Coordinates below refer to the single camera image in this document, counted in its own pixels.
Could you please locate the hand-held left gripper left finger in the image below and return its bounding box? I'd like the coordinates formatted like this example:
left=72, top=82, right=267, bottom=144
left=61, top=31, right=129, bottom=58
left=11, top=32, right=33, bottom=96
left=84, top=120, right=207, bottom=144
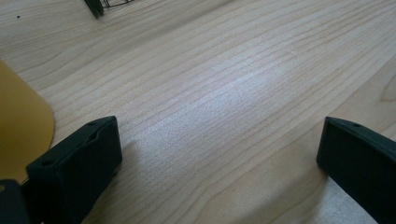
left=25, top=115, right=123, bottom=224

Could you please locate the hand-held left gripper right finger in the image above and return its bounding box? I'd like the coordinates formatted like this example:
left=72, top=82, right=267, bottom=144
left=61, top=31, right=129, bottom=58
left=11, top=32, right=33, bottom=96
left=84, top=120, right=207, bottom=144
left=316, top=116, right=396, bottom=224

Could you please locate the yellow metal cup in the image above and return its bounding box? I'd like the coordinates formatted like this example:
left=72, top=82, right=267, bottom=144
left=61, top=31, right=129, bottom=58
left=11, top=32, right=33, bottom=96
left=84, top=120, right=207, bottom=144
left=0, top=59, right=56, bottom=185

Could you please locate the black wire basket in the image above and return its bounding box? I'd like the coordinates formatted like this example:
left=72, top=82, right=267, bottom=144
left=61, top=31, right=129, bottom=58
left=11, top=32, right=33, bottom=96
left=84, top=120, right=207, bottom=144
left=83, top=0, right=135, bottom=20

